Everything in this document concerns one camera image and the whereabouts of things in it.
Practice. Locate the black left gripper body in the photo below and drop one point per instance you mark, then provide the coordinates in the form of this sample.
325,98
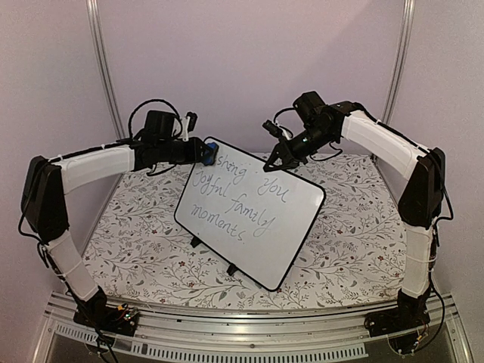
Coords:
169,154

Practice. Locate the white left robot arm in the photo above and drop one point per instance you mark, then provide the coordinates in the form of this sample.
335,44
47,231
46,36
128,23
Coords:
45,207

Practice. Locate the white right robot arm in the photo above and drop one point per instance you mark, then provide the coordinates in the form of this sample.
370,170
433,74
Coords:
420,204

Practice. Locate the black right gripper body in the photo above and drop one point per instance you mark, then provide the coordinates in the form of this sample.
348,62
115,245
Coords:
313,141

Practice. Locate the white whiteboard black frame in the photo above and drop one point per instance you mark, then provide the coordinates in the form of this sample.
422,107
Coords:
256,221

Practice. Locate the blue whiteboard eraser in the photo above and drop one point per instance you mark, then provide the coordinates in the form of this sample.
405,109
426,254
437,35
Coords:
209,156

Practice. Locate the right aluminium frame post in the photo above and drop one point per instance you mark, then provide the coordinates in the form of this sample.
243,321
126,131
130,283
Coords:
401,54

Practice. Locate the left aluminium frame post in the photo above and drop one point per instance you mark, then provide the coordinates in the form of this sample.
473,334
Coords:
94,19

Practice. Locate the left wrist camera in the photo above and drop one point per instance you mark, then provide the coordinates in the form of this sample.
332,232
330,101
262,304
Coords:
192,120

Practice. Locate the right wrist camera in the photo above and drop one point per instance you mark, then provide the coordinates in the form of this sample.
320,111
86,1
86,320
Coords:
272,129

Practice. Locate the aluminium frame post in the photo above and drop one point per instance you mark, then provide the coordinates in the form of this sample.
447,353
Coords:
401,54
94,19

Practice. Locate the floral patterned table mat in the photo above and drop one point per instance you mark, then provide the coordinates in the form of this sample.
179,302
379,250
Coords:
355,252

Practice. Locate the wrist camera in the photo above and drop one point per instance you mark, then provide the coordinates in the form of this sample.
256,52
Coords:
272,129
192,120

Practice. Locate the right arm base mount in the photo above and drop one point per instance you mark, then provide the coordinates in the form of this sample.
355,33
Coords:
406,315

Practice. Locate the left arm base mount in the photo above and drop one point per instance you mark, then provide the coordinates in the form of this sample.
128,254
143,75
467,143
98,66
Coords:
121,320

